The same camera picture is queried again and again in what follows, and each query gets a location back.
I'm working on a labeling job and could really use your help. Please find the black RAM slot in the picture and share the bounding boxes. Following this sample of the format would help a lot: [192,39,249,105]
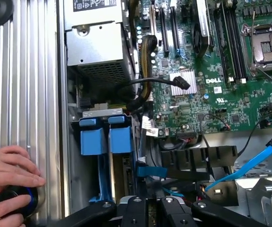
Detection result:
[241,9,248,85]
[235,9,243,82]
[230,9,237,80]

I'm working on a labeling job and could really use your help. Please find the person's left hand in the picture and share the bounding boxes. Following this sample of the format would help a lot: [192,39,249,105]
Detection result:
[0,145,47,192]

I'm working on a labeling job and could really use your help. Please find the open grey PC case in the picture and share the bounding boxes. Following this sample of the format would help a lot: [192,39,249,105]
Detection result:
[56,0,272,227]

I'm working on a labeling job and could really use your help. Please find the black expansion slot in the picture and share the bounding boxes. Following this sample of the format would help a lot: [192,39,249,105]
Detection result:
[169,4,182,52]
[158,4,170,53]

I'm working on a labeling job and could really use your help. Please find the sleeved yellow black wire bundle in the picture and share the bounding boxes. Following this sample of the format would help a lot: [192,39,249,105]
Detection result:
[126,35,159,112]

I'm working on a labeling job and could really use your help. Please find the green Dell motherboard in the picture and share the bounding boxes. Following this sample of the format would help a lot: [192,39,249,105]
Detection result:
[135,0,272,139]

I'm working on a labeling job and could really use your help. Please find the long thin black cable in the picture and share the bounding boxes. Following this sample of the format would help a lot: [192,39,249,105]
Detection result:
[241,110,272,154]

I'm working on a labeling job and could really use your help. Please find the black finned plastic bracket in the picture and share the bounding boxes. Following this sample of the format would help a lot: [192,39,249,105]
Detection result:
[160,145,238,182]

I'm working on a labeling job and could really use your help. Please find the CPU socket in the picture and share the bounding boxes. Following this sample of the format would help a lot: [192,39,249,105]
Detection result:
[242,21,272,71]

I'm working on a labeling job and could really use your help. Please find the black wire with angled plug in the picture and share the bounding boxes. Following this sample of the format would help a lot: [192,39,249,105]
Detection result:
[115,75,191,112]

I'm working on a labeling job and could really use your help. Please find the blue flat data wire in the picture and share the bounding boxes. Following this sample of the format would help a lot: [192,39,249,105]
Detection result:
[204,135,272,191]

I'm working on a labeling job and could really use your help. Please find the white barcode tag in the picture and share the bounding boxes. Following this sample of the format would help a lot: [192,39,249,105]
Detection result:
[141,115,154,130]
[145,127,165,138]

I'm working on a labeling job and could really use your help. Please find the grey power supply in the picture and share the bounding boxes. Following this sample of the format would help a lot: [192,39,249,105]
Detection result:
[63,0,139,90]

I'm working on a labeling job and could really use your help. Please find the grey metal drive cage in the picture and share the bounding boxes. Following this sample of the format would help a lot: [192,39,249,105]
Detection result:
[235,132,272,227]

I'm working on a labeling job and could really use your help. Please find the white expansion slot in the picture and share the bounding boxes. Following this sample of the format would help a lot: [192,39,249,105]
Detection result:
[149,3,158,36]

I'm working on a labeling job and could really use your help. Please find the silver chipset heat sink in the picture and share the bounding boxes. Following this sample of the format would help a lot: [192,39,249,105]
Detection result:
[169,70,197,96]

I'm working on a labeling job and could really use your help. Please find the blue drive caddies in bay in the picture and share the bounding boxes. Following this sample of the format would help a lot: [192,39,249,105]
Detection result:
[69,107,141,206]

